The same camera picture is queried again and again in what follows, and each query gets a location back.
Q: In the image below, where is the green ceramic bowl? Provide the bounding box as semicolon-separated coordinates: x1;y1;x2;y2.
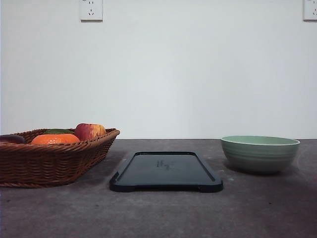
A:
221;135;300;173

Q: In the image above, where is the brown wicker basket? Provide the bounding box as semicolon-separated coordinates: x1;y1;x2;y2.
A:
0;128;120;188

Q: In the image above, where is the black rectangular tray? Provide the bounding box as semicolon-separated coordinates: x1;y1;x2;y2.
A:
109;151;223;192

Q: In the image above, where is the red yellow apple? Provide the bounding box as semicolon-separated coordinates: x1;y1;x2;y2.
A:
75;123;106;140

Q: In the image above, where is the dark green avocado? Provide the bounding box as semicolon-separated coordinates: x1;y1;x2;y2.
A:
43;128;74;134

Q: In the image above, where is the orange tangerine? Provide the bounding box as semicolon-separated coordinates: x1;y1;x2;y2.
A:
32;134;81;145

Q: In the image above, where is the dark purple eggplant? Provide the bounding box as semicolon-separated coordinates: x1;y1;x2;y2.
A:
0;134;25;144

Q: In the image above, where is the white wall socket left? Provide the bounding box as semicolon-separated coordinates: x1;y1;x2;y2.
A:
79;0;104;24

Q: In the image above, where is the white wall socket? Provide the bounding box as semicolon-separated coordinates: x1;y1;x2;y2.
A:
303;0;317;23
79;0;104;24

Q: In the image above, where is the white wall socket right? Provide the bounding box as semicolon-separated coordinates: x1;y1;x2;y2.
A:
303;0;317;23

